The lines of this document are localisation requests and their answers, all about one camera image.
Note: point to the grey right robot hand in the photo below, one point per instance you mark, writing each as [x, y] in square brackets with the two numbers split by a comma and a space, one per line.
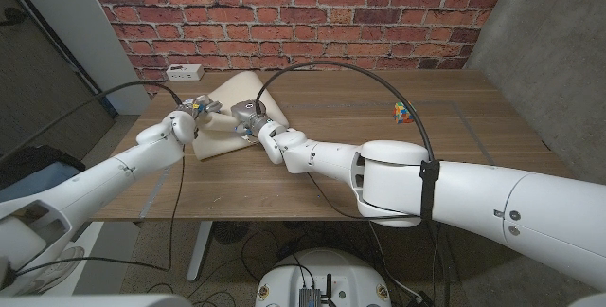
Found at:
[248, 115]

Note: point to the white table leg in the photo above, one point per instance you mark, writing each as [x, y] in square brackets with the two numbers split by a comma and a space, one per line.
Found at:
[199, 255]

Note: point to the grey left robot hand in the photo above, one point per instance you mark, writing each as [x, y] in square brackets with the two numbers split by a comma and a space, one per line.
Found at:
[199, 105]

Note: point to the blue storage bin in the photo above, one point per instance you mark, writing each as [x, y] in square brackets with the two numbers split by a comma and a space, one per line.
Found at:
[33, 181]

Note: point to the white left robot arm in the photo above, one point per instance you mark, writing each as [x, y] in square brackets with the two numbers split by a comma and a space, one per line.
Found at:
[85, 188]

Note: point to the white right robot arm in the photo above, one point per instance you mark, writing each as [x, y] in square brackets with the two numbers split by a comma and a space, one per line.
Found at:
[450, 188]

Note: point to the black cloth bundle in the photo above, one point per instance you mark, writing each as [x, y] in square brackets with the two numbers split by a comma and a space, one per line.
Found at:
[28, 160]

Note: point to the printed brick wall backdrop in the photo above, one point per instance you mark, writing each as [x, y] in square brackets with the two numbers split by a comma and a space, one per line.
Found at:
[303, 13]

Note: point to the grey sneaker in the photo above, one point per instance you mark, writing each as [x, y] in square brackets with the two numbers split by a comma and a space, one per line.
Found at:
[57, 269]

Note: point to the small silver electronics box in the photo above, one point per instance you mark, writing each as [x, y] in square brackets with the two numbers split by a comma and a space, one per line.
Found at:
[310, 297]

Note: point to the cream memory foam sheet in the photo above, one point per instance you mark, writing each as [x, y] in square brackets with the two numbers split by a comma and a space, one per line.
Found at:
[232, 122]

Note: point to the white power strip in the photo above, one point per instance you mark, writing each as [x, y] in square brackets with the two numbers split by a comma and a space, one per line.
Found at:
[184, 72]

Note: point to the multicolour puzzle cube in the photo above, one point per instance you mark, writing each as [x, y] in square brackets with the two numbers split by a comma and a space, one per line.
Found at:
[401, 113]

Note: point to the white robot torso base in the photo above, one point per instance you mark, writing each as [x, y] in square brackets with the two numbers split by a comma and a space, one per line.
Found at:
[341, 274]

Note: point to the white wall panel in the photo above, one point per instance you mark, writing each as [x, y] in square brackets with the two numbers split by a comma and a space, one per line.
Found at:
[80, 27]

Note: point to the round black floor fan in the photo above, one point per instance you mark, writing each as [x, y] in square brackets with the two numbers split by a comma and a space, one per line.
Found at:
[229, 232]

